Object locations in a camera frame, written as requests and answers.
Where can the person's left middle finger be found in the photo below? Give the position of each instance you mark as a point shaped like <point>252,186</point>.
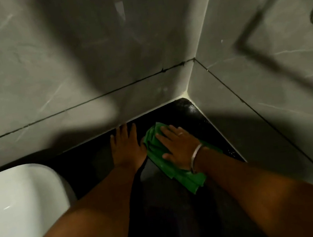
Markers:
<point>125,132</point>

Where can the person's left little finger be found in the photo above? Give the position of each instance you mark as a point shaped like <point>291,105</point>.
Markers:
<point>112,141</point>

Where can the green cleaning cloth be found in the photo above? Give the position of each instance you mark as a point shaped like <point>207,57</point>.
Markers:
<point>155,152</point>

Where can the person's right thumb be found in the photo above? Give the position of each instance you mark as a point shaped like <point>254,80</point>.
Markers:
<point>167,157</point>

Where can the person's right hand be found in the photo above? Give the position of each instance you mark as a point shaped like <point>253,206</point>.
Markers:
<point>180,148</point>

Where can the person's left hand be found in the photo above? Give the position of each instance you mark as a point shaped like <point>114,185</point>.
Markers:
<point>127,152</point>

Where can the person's right forearm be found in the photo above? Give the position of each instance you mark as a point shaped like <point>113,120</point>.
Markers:
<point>268,197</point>

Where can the person's left forearm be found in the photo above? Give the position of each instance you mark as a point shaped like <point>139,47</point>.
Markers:
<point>95,219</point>

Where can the person's right middle finger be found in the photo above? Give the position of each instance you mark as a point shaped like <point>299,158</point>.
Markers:
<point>169,132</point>

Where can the white ceramic sink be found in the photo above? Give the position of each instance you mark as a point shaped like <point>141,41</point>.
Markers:
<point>20,207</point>

